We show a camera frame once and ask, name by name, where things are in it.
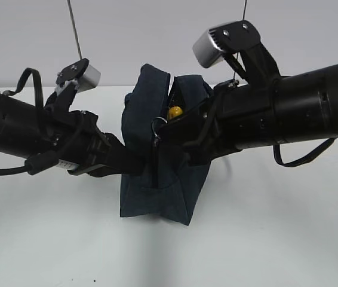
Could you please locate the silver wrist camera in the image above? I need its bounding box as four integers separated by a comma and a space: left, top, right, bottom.
192, 20, 260, 69
55, 58, 101, 94

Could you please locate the dark blue insulated lunch bag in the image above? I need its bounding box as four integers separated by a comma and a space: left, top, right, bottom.
120, 63, 210, 225

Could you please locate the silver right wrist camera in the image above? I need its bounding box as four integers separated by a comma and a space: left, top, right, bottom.
192, 20, 260, 69

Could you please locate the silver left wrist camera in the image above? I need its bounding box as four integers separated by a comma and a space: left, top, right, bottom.
55, 58, 101, 94

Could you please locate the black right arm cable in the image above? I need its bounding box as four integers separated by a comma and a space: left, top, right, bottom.
272, 137, 337, 167

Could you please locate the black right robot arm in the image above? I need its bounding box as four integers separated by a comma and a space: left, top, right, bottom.
158, 64, 338, 165

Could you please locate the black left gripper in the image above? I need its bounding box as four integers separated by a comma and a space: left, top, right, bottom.
37, 111, 145, 176

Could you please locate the yellow toy pumpkin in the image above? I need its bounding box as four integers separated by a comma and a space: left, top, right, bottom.
167, 106, 183, 121

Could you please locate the silver zipper pull ring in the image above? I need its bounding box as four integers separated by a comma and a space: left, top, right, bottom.
150, 116, 168, 141

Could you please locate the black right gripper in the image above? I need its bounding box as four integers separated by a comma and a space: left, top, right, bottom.
158, 78, 279, 165

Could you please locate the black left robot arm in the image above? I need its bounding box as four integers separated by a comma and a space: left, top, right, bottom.
0, 92, 144, 178

